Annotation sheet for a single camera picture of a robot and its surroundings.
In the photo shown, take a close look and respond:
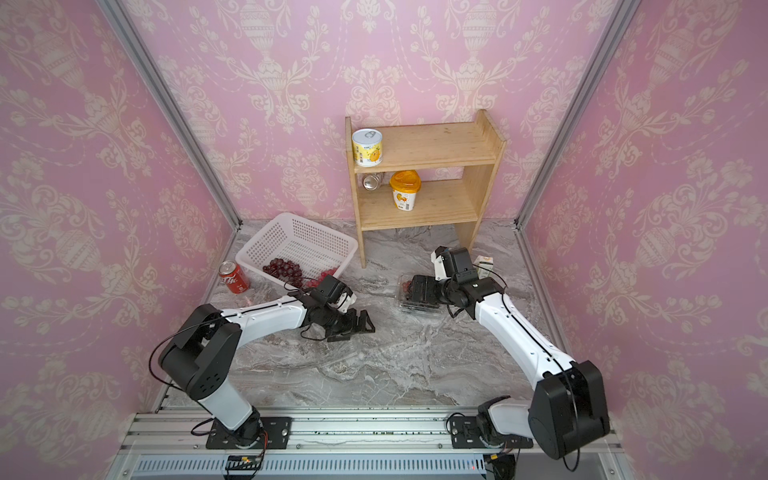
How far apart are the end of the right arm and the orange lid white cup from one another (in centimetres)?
22

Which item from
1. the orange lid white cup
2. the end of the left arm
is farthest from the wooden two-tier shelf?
the end of the left arm

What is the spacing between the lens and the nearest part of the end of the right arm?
1.92ft

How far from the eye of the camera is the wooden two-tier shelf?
788mm

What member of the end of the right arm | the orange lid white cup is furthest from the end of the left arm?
the orange lid white cup
